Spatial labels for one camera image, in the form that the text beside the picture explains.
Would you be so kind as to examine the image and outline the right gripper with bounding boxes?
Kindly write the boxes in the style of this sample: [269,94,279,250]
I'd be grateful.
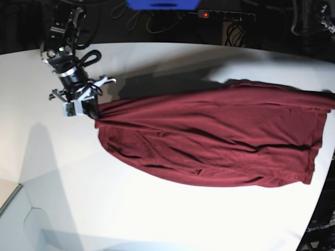
[48,75,117,119]

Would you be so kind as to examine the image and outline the dark red t-shirt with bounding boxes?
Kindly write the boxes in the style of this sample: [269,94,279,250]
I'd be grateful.
[95,80,334,188]

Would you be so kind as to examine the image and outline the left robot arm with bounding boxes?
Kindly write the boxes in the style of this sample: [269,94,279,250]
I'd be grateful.
[291,1,334,36]

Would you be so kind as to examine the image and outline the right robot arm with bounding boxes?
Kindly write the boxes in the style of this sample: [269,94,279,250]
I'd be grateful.
[40,1,117,119]

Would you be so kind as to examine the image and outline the blue box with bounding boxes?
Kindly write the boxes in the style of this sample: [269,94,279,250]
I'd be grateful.
[126,0,200,10]

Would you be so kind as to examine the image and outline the black power strip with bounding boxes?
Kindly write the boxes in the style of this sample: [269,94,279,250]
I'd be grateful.
[197,9,256,22]

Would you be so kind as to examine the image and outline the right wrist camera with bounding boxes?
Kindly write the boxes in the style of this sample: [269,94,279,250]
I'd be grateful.
[62,100,84,117]

